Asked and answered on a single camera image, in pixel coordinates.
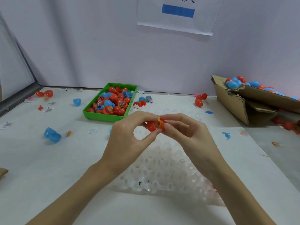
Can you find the person's right hand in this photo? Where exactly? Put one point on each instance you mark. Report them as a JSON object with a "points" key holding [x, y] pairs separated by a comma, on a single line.
{"points": [[197, 140]]}

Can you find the person's left hand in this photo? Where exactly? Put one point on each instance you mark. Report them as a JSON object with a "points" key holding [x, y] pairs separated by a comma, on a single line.
{"points": [[122, 145]]}

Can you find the pile of capsule halves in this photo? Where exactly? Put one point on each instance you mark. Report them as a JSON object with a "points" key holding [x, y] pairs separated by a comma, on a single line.
{"points": [[110, 100]]}

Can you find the small capsule cluster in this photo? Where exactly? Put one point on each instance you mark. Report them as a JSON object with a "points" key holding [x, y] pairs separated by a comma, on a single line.
{"points": [[143, 100]]}

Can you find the cardboard box of capsules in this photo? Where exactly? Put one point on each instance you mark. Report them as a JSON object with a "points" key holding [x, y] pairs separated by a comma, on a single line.
{"points": [[232, 99]]}

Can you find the single blue egg half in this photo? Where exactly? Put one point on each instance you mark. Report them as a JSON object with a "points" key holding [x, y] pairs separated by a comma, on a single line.
{"points": [[77, 102]]}

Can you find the blue egg shell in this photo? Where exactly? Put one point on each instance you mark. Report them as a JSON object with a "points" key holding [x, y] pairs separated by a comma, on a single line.
{"points": [[52, 135]]}

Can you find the pile of finished eggs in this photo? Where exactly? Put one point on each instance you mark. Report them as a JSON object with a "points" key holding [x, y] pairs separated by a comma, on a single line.
{"points": [[254, 84]]}

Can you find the person's left forearm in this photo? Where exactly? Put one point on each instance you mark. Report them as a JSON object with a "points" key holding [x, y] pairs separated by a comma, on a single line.
{"points": [[68, 199]]}

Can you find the person's right forearm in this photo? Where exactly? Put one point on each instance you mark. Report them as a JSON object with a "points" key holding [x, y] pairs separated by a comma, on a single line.
{"points": [[241, 196]]}

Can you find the small blue toy piece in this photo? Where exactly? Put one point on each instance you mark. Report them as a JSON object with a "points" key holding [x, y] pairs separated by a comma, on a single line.
{"points": [[226, 135]]}

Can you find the clear plastic egg tray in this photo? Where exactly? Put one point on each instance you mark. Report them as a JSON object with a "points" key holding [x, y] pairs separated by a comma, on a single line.
{"points": [[154, 173]]}

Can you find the green plastic tray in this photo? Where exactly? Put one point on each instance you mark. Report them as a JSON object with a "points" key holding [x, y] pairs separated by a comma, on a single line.
{"points": [[86, 117]]}

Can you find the small orange toy piece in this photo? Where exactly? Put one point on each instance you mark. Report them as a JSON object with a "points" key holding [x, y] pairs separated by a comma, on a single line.
{"points": [[69, 133], [275, 143]]}

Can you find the flat brown cardboard sheet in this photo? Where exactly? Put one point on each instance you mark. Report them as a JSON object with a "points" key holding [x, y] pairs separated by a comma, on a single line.
{"points": [[3, 172]]}

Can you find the white paper sign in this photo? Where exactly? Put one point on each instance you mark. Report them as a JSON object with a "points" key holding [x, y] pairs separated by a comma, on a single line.
{"points": [[208, 16]]}

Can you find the clear triangular panel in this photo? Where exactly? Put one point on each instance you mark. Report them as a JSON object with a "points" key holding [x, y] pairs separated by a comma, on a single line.
{"points": [[14, 58]]}

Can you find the grey metal rail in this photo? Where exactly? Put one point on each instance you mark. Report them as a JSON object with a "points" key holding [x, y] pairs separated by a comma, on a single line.
{"points": [[18, 98]]}

